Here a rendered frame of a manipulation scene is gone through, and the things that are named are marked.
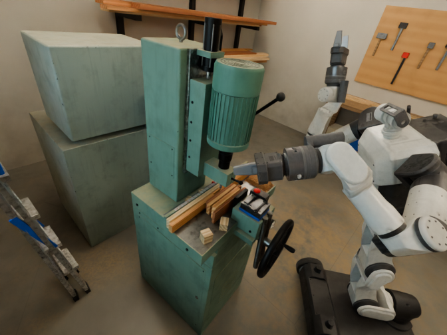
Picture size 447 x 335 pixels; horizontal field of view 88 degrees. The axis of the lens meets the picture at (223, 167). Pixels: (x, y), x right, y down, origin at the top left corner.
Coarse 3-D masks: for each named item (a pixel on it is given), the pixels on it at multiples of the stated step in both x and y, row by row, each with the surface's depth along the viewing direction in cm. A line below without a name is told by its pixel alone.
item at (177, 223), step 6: (240, 180) 123; (222, 186) 113; (198, 204) 100; (204, 204) 102; (192, 210) 97; (198, 210) 100; (180, 216) 93; (186, 216) 94; (192, 216) 98; (174, 222) 91; (180, 222) 92; (186, 222) 96; (174, 228) 91
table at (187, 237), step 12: (204, 216) 101; (228, 216) 102; (180, 228) 94; (192, 228) 94; (204, 228) 95; (216, 228) 96; (228, 228) 97; (180, 240) 90; (192, 240) 90; (216, 240) 91; (252, 240) 97; (192, 252) 87; (204, 252) 86
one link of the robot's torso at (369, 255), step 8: (368, 232) 121; (368, 240) 124; (360, 248) 131; (368, 248) 124; (376, 248) 110; (360, 256) 129; (368, 256) 118; (376, 256) 117; (384, 256) 116; (368, 264) 121; (376, 264) 119; (384, 264) 118; (392, 264) 118; (368, 272) 122; (392, 272) 118
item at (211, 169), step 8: (208, 160) 106; (216, 160) 107; (208, 168) 105; (216, 168) 102; (232, 168) 103; (208, 176) 107; (216, 176) 103; (224, 176) 100; (232, 176) 103; (224, 184) 102
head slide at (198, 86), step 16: (192, 80) 86; (208, 80) 87; (192, 96) 89; (208, 96) 87; (192, 112) 92; (208, 112) 91; (192, 128) 96; (192, 144) 100; (208, 144) 101; (192, 160) 104
